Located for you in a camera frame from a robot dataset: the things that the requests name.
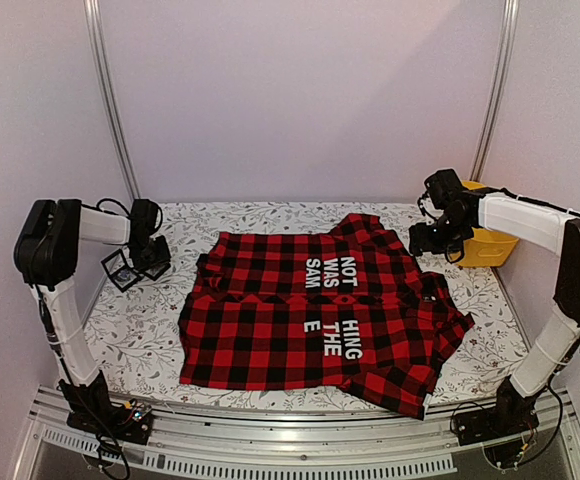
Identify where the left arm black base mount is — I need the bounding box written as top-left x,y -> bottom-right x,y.
59,374 -> 154,445

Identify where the black display case with blue brooch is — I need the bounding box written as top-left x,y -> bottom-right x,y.
101,249 -> 141,292

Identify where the red black plaid shirt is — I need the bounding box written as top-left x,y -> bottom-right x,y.
178,213 -> 474,419

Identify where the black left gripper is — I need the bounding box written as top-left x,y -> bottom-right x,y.
129,235 -> 171,272

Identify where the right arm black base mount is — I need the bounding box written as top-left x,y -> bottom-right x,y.
450,379 -> 540,446

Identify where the aluminium front rail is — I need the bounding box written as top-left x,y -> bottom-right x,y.
12,387 -> 580,479

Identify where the floral patterned table mat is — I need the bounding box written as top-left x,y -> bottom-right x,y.
84,202 -> 528,412

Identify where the yellow plastic basket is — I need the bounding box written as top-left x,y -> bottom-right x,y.
457,179 -> 521,269

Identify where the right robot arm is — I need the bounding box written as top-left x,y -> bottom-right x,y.
409,169 -> 580,436

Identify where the left aluminium frame post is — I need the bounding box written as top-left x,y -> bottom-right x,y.
83,0 -> 141,200

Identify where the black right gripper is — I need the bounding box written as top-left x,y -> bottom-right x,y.
410,213 -> 470,257

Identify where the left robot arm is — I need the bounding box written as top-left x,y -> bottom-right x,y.
13,199 -> 171,434

